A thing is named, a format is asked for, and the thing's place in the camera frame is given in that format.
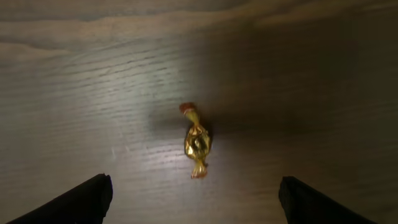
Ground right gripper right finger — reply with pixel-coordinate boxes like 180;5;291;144
278;175;379;224

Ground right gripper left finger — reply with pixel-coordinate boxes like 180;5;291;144
5;173;114;224

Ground gold wrapped candy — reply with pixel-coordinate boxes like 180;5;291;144
178;101;213;180

